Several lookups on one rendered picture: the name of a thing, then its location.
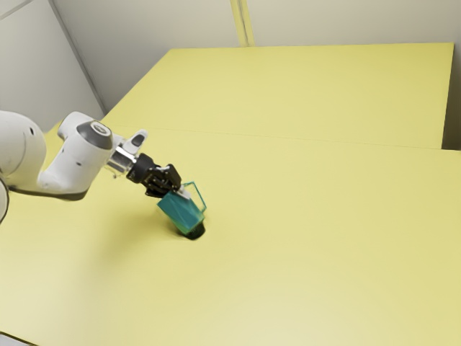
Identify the teal faceted mug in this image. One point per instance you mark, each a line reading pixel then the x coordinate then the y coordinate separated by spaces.
pixel 182 212

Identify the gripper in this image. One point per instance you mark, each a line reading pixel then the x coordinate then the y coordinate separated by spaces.
pixel 147 172

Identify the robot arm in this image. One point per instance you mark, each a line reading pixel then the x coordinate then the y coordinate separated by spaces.
pixel 72 158

